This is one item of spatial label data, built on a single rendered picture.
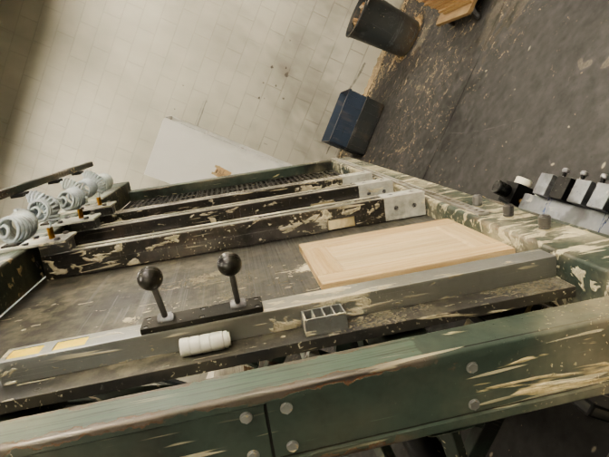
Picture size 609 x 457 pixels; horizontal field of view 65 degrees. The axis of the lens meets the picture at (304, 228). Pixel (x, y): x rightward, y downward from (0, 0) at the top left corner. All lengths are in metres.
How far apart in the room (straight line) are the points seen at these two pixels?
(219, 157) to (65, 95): 2.34
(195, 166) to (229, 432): 4.30
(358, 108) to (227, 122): 1.75
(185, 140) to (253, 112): 1.59
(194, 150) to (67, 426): 4.27
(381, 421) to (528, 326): 0.22
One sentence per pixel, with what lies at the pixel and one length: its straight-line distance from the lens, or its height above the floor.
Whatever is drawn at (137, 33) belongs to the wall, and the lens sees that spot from 6.30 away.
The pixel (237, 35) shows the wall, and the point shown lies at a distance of 6.22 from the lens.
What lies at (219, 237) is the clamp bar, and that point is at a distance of 1.36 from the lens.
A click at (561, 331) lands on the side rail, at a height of 1.06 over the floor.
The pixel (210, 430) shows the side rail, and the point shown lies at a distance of 0.61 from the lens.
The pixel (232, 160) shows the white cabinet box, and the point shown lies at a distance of 4.80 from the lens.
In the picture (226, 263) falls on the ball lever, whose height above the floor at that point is 1.45.
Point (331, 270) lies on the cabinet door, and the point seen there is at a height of 1.21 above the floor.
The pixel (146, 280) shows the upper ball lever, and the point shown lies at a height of 1.55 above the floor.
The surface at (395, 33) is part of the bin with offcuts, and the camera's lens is 5.38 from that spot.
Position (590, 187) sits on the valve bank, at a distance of 1.20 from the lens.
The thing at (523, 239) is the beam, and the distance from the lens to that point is 1.05.
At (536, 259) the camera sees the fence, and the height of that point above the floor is 0.93.
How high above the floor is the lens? 1.53
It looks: 13 degrees down
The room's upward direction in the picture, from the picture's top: 69 degrees counter-clockwise
